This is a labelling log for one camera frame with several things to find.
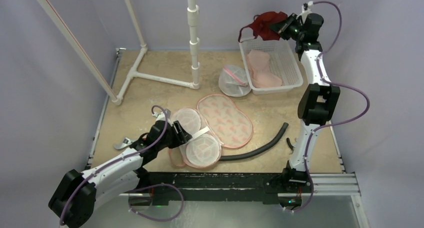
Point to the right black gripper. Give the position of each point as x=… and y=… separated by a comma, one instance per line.
x=284, y=25

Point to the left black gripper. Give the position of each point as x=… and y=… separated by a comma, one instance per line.
x=184, y=136

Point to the dark red bra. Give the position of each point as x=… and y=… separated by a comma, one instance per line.
x=261, y=25

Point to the floral mesh laundry bag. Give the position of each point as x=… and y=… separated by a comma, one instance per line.
x=215, y=124

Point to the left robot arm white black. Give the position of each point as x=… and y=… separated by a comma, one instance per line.
x=79, y=194

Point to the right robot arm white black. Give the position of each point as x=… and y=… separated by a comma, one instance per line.
x=319, y=100

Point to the pink bra in basket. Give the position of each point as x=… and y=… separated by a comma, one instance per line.
x=258, y=63

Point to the white mesh laundry bag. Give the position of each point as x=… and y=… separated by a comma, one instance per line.
x=233, y=81

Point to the white plastic basket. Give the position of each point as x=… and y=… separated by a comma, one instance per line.
x=282, y=63

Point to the white pvc pipe rack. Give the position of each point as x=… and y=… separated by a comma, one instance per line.
x=192, y=20

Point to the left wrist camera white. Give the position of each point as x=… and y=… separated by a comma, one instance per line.
x=164, y=115

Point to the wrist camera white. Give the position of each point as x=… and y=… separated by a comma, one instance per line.
x=305, y=10
x=164, y=115

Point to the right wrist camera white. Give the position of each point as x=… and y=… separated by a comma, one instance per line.
x=305, y=10

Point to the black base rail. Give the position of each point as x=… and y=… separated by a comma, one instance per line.
x=268, y=188

